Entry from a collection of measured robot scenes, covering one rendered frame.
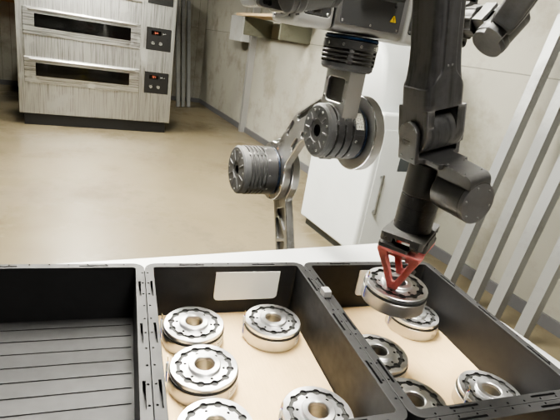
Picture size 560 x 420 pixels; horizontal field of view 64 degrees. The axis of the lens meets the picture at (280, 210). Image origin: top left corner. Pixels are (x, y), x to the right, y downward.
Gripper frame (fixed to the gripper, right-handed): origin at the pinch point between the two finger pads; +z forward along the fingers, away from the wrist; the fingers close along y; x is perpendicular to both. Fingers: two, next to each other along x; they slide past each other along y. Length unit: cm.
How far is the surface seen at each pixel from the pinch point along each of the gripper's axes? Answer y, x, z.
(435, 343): 14.3, -7.7, 17.9
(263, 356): -11.9, 15.5, 17.1
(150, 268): -17.1, 37.4, 7.2
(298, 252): 53, 43, 33
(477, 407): -12.1, -16.5, 6.7
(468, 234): 210, 6, 65
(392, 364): -2.5, -3.5, 14.1
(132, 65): 329, 435, 37
